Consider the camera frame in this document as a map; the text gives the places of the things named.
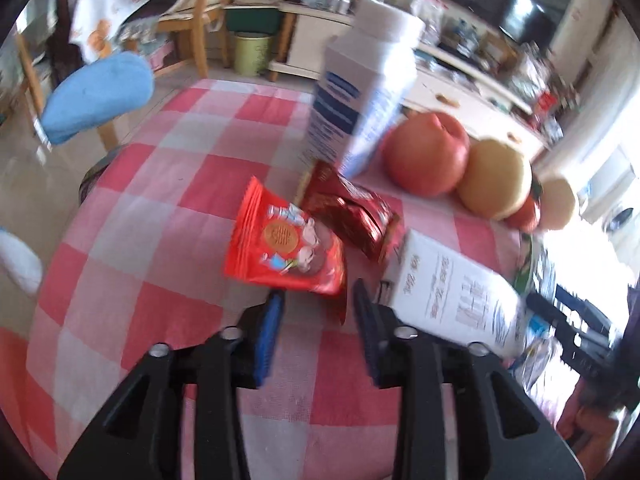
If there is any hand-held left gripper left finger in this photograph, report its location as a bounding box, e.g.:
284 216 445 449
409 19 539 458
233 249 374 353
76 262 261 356
56 290 287 480

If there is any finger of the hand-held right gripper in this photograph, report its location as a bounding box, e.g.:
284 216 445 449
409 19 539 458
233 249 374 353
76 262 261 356
526 290 611 336

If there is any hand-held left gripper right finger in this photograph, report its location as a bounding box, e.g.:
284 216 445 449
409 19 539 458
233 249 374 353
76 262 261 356
352 278 586 480

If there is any red cartoon snack packet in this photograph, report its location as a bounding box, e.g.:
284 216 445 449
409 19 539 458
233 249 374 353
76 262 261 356
223 176 348 297

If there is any white flattened carton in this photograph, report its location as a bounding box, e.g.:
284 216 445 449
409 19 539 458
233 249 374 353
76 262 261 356
382 229 528 359

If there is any orange tangerine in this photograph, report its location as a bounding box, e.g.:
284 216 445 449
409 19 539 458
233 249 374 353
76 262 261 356
505 195 542 233

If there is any yellow pear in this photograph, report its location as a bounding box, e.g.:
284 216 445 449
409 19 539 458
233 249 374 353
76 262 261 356
537 175 580 231
457 138 533 220

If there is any dark red foil wrapper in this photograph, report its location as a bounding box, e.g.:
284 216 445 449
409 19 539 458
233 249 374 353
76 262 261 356
300 160 403 263

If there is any red white checked tablecloth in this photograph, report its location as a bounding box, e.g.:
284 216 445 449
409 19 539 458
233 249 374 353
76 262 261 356
0 77 576 480

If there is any red apple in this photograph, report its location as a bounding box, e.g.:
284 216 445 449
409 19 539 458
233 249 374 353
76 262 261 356
381 111 471 197

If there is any white television cabinet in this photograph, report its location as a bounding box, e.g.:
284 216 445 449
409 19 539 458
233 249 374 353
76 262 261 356
267 2 551 161

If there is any white bottle with blue label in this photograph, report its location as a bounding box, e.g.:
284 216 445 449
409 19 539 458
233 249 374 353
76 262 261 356
302 0 426 179

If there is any white cushion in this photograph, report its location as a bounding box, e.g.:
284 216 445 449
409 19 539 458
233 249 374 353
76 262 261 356
0 230 45 293

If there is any pale green bin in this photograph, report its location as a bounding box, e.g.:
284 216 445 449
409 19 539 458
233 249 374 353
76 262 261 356
232 31 275 78

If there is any blue seat cushion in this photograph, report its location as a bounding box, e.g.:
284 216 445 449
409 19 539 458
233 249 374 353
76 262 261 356
41 53 155 146

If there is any black television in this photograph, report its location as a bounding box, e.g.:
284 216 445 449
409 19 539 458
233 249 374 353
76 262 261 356
500 0 573 48

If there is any light wooden chair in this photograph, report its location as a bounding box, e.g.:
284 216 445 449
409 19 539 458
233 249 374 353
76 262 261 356
157 0 236 81

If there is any white orange-print apron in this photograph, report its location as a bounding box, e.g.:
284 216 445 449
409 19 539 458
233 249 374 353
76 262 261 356
70 0 173 63

